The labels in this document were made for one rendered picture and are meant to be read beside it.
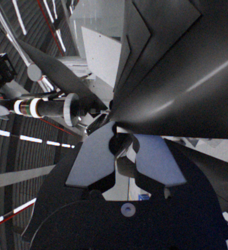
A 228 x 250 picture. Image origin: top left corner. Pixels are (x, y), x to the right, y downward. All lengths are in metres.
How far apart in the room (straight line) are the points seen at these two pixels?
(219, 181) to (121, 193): 7.39
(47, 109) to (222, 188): 0.38
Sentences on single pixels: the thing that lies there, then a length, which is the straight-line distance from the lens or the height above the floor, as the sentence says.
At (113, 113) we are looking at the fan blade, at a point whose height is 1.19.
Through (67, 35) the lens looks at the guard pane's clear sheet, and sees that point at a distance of 1.00.
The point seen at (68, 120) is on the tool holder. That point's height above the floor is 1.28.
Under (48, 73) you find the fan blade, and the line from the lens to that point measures 0.33.
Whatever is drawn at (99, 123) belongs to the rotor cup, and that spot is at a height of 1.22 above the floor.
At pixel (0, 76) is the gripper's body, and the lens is 0.30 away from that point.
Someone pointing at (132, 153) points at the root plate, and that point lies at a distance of 0.31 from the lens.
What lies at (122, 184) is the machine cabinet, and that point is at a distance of 7.46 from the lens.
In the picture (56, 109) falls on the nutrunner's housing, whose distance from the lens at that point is 0.26.
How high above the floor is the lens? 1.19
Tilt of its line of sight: level
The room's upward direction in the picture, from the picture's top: 86 degrees counter-clockwise
